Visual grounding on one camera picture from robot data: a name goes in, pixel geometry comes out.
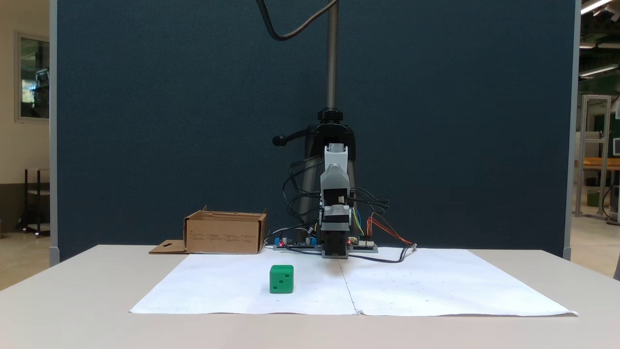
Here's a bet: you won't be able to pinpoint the dark blue partition panel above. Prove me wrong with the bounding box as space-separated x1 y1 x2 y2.
50 0 582 267

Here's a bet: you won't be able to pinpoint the green dice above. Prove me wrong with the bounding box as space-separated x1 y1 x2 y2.
269 265 295 294

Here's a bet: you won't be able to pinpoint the brown cardboard box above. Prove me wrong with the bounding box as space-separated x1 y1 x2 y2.
149 206 268 255

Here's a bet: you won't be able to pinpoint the orange wires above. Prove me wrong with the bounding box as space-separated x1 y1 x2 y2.
366 212 415 247

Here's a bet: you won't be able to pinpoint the yellow and blue wires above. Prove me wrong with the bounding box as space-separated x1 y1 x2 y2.
351 206 365 238

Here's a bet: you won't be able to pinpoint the thin black table cable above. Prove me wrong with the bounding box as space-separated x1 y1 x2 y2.
349 244 418 264

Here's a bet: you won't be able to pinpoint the ceiling strip light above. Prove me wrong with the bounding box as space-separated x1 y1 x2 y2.
579 63 620 79
580 0 614 15

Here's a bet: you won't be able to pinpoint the orange workbench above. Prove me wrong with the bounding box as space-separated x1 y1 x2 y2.
575 157 620 171

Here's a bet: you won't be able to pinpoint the black and grey tripod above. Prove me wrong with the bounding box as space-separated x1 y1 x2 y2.
272 0 361 243

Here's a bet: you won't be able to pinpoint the circuit board with blue terminals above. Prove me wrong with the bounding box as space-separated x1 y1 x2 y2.
273 236 321 251

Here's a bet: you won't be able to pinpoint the small circuit board with red LED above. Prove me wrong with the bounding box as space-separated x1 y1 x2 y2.
347 237 379 254

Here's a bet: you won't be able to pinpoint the thick black cable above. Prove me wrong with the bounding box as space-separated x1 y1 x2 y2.
256 0 339 42

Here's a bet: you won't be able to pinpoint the wall window frame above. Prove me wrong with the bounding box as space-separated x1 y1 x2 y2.
15 32 50 123

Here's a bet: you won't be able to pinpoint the black shelf cart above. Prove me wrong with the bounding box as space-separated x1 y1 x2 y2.
18 168 50 238

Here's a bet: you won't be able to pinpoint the white paper sheet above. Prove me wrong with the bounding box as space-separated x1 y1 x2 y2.
338 248 579 317
130 253 359 316

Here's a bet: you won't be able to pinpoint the grey metal frame rack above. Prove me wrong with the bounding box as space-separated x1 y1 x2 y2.
574 94 612 218

